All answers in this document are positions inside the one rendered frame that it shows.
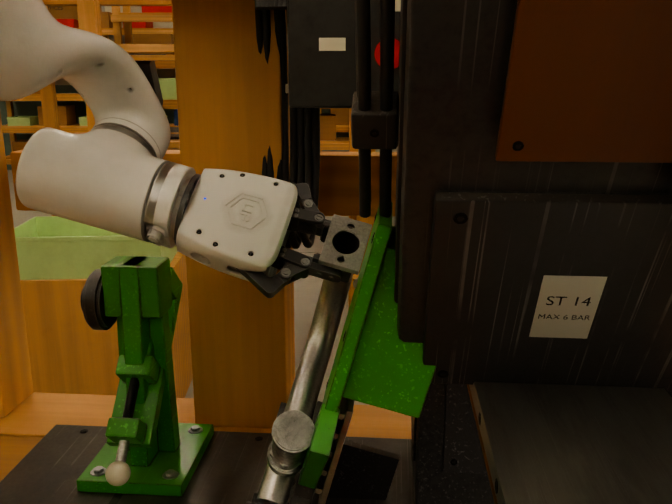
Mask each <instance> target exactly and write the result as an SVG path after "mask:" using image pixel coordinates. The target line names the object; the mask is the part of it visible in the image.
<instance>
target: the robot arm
mask: <svg viewBox="0 0 672 504"><path fill-rule="evenodd" d="M61 78H62V79H64V80H65V81H67V82H68V83H69V84H71V85H72V86H73V87H74V88H75V89H76V90H77V92H78V93H79V94H80V95H81V97H82V98H83V99H84V101H85V102H86V103H87V105H88V106H89V108H90V109H91V111H92V113H93V115H94V118H95V125H94V126H93V128H92V129H91V131H90V132H87V133H84V134H73V133H69V132H65V131H62V130H58V129H55V128H50V127H46V128H42V129H40V130H38V131H37V132H36V133H35V134H33V135H32V137H31V138H30V139H29V140H28V142H27V143H26V145H25V147H24V149H23V151H22V153H21V156H20V159H19V162H18V166H17V171H16V191H17V195H18V198H19V200H20V202H21V203H22V204H23V205H24V206H26V207H27V208H30V209H33V210H37V211H40V212H44V213H47V214H51V215H54V216H58V217H61V218H65V219H68V220H72V221H75V222H79V223H82V224H86V225H89V226H93V227H97V228H100V229H104V230H107V231H111V232H114V233H118V234H121V235H125V236H128V237H132V238H135V239H139V240H142V241H146V242H150V243H153V244H155V245H158V246H164V247H167V248H173V247H174V246H175V245H176V246H177V250H178V251H179V252H180V253H182V254H184V255H185V256H187V257H189V258H191V259H193V260H195V261H197V262H199V263H201V264H204V265H206V266H208V267H210V268H213V269H215V270H218V271H220V272H223V273H226V274H228V275H231V276H234V277H237V278H240V279H243V280H246V281H250V282H251V283H252V284H253V285H254V286H255V287H256V288H257V289H258V290H259V291H260V292H261V293H262V294H263V295H265V296H266V297H267V298H272V297H274V296H275V295H276V294H277V293H278V292H279V291H281V290H282V289H283V288H284V286H286V285H288V284H290V283H292V282H294V281H296V280H298V279H300V278H307V277H308V276H309V275H311V276H314V277H318V278H321V279H325V280H328V281H332V282H336V283H339V282H340V281H341V282H345V283H347V282H349V279H350V276H351V273H349V272H346V271H342V270H339V269H335V268H332V267H328V266H325V265H321V264H319V263H318V261H319V257H320V254H319V253H316V254H314V256H313V257H311V256H307V255H304V254H302V253H299V252H297V251H294V250H292V249H289V248H287V247H285V246H286V243H287V240H288V237H289V234H290V231H296V232H301V233H306V234H312V235H317V236H321V237H320V240H321V241H322V242H325V239H326V236H327V233H328V229H329V226H330V223H331V220H327V219H325V215H324V214H323V213H322V212H320V211H319V209H318V208H317V206H316V205H315V203H314V202H313V200H312V195H311V192H310V188H309V185H308V184H307V183H298V184H292V183H289V182H287V181H283V180H279V179H275V178H271V177H267V176H262V175H258V174H252V173H247V172H241V171H235V170H226V169H204V170H203V172H202V174H201V175H200V174H196V172H195V169H194V168H192V167H188V166H185V165H181V164H178V163H174V162H171V161H167V160H164V159H163V157H164V155H165V153H166V151H167V149H168V146H169V143H170V138H171V131H170V125H169V121H168V118H167V116H166V113H165V111H164V109H163V107H162V105H161V103H160V101H159V99H158V97H157V95H156V94H155V92H154V90H153V88H152V86H151V85H150V83H149V81H148V79H147V78H146V76H145V74H144V73H143V71H142V70H141V68H140V67H139V65H138V64H137V63H136V61H135V60H134V59H133V58H132V57H131V56H130V55H129V54H128V53H127V52H126V51H125V50H124V49H123V48H122V47H120V46H119V45H117V44H116V43H114V42H113V41H111V40H109V39H107V38H105V37H103V36H100V35H98V34H95V33H92V32H88V31H85V30H81V29H77V28H72V27H69V26H66V25H63V24H61V23H60V22H58V21H57V20H56V19H55V18H54V17H53V16H52V15H51V14H50V12H49V11H48V9H47V7H46V6H45V4H44V2H43V1H42V0H0V101H12V100H17V99H21V98H23V97H26V96H28V95H31V94H33V93H35V92H37V91H39V90H40V89H42V88H44V87H46V86H48V85H49V84H51V83H53V82H55V81H57V80H59V79H61ZM296 201H298V202H299V204H300V207H301V208H297V207H295V205H296ZM277 269H279V270H280V271H279V272H278V273H277V274H276V272H277Z"/></svg>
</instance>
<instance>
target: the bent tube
mask: <svg viewBox="0 0 672 504"><path fill-rule="evenodd" d="M348 226H352V227H353V229H349V228H348ZM371 228H372V225H371V224H368V223H364V222H361V221H357V220H354V219H350V218H347V217H343V216H340V215H336V214H334V215H333V217H332V220H331V223H330V226H329V229H328V233H327V236H326V239H325V242H324V245H323V248H322V251H321V254H320V257H319V261H318V263H319V264H321V265H325V266H328V267H332V268H335V269H339V270H342V271H346V272H349V273H351V276H350V279H349V282H347V283H345V282H341V281H340V282H339V283H336V282H332V281H328V280H325V279H323V282H322V286H321V290H320V294H319V298H318V301H317V305H316V309H315V312H314V316H313V320H312V323H311V327H310V330H309V334H308V337H307V340H306V344H305V347H304V350H303V354H302V357H301V360H300V363H299V366H298V369H297V373H296V376H295V379H294V382H293V385H292V388H291V391H290V395H289V398H288V401H287V404H286V407H285V410H284V412H286V411H290V410H296V411H300V412H303V413H305V414H306V415H308V416H309V417H310V418H311V420H312V416H313V413H314V409H315V406H316V403H317V399H318V396H319V392H320V389H321V385H322V382H323V379H324V375H325V372H326V368H327V365H328V361H329V358H330V355H331V351H332V348H333V344H334V341H335V337H336V334H337V330H338V327H339V323H340V320H341V316H342V313H343V309H344V306H345V302H346V299H347V295H348V292H349V288H350V284H351V281H352V277H353V274H356V275H358V273H359V270H360V267H361V263H362V260H363V256H364V253H365V249H366V246H367V242H368V239H369V235H370V232H371ZM337 260H339V261H342V263H341V262H338V261H337ZM294 478H295V475H294V476H290V477H284V476H280V475H277V474H276V473H274V472H273V471H272V470H271V469H270V467H269V465H268V464H267V467H266V470H265V473H264V476H263V480H262V483H261V486H260V489H259V492H258V495H257V498H256V501H257V502H258V503H259V504H287V502H288V499H289V495H290V492H291V488H292V485H293V481H294Z"/></svg>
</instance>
